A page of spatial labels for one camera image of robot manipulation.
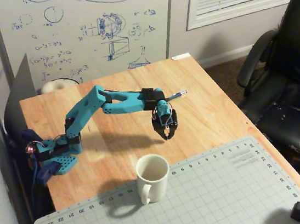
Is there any blue cable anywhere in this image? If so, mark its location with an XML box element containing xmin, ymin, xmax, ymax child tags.
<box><xmin>26</xmin><ymin>153</ymin><xmax>47</xmax><ymax>216</ymax></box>

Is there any dark blue clamp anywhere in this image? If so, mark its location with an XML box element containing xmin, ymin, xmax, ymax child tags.
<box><xmin>21</xmin><ymin>127</ymin><xmax>44</xmax><ymax>151</ymax></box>
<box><xmin>33</xmin><ymin>162</ymin><xmax>64</xmax><ymax>187</ymax></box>

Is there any white round spool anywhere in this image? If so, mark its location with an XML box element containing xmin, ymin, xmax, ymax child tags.
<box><xmin>40</xmin><ymin>76</ymin><xmax>80</xmax><ymax>94</ymax></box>

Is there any white paper label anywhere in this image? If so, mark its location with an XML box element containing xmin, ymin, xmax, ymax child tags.
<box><xmin>171</xmin><ymin>52</ymin><xmax>191</xmax><ymax>60</ymax></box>

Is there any grey cutting mat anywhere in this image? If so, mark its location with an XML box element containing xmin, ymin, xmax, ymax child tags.
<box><xmin>25</xmin><ymin>128</ymin><xmax>300</xmax><ymax>224</ymax></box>

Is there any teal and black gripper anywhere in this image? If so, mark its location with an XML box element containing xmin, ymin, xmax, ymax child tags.
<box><xmin>148</xmin><ymin>99</ymin><xmax>182</xmax><ymax>142</ymax></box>

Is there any dark grey panel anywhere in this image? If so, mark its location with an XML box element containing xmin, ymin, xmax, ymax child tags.
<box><xmin>0</xmin><ymin>52</ymin><xmax>43</xmax><ymax>137</ymax></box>

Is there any blue pen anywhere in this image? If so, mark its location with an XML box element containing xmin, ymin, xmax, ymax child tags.
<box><xmin>166</xmin><ymin>89</ymin><xmax>189</xmax><ymax>101</ymax></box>

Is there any whiteboard with blue drawings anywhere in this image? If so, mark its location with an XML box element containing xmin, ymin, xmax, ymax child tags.
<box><xmin>0</xmin><ymin>0</ymin><xmax>185</xmax><ymax>95</ymax></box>

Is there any black office chair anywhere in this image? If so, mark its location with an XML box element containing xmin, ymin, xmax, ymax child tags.
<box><xmin>225</xmin><ymin>0</ymin><xmax>300</xmax><ymax>185</ymax></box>

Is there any white ceramic mug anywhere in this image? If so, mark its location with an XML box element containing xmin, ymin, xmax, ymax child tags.
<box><xmin>133</xmin><ymin>151</ymin><xmax>174</xmax><ymax>205</ymax></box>

